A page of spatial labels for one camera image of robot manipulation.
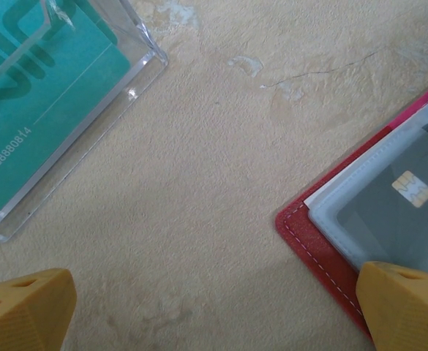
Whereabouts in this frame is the clear acrylic card stand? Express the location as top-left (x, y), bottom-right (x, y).
top-left (0, 0), bottom-right (170, 244)

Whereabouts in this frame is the teal VIP card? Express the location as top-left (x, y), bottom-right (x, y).
top-left (0, 0), bottom-right (131, 224)

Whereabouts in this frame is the red leather card holder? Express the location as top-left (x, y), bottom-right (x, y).
top-left (274, 75), bottom-right (428, 344)

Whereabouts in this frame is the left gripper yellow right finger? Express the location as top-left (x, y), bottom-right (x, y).
top-left (356, 260), bottom-right (428, 351)

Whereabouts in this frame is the black VIP chip card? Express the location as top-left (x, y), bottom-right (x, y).
top-left (336, 121), bottom-right (428, 279)

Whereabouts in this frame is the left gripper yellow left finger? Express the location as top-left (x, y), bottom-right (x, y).
top-left (0, 268), bottom-right (78, 351)

